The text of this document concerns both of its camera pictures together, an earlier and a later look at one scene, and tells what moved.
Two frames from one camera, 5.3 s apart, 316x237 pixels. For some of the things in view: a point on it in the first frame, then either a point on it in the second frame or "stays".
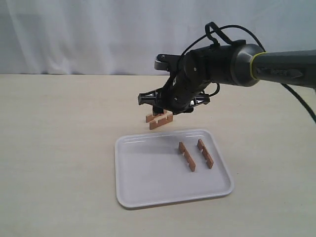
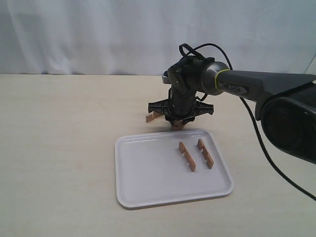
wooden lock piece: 205,153 stays
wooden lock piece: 167,117 -> 178,125
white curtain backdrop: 123,37 stays
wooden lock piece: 187,156 stays
